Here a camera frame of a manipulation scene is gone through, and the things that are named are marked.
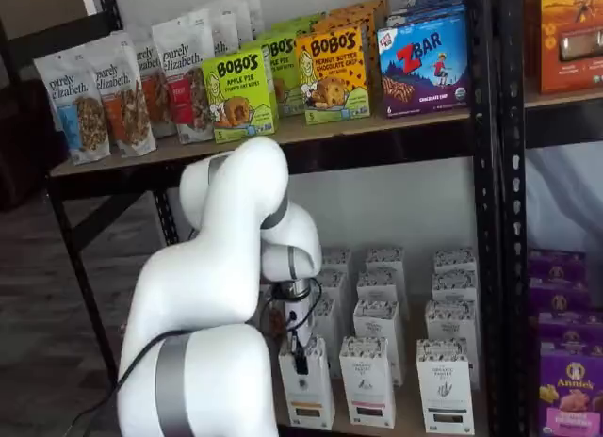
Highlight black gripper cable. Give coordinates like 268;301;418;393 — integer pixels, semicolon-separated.
262;276;324;351

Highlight red purely elizabeth granola bag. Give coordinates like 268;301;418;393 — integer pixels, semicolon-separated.
151;8;217;145

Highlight orange purely elizabeth granola bag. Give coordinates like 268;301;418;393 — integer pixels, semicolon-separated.
125;25;179;139
92;30;158;158

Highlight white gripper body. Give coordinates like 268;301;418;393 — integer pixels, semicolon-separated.
281;299;316;351

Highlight purple Annie's box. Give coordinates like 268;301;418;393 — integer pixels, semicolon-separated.
539;342;603;437
536;309;603;348
527;276;593;316
527;248;588;283

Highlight white box yellow strip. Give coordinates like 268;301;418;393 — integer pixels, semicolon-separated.
277;335;337;432
321;247;354;276
315;268;350;311
310;297;346;380

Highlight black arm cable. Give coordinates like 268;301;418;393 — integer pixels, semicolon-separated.
60;332;167;427

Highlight blue purely elizabeth granola bag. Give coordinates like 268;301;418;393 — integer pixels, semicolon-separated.
33;50;113;166

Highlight orange snack box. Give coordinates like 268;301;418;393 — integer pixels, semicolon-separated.
539;0;603;95

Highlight green Bobo's apple pie box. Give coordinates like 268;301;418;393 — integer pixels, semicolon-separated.
270;11;327;40
256;30;306;119
201;45;280;144

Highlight black metal shelf rack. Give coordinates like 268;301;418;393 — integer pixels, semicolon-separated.
497;0;603;437
0;0;501;437

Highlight white box pink strip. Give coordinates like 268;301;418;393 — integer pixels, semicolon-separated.
338;335;398;428
365;246;406;276
356;269;407;316
351;298;402;387

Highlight white box black strip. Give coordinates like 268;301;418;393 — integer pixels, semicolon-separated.
431;268;479;306
424;299;478;392
432;247;477;274
415;337;475;435

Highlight yellow Bobo's peanut butter box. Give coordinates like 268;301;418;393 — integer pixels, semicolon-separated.
294;24;372;126
308;7;381;80
328;0;391;42

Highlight white purely elizabeth granola bag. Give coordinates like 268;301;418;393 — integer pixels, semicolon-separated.
220;0;263;38
187;0;242;57

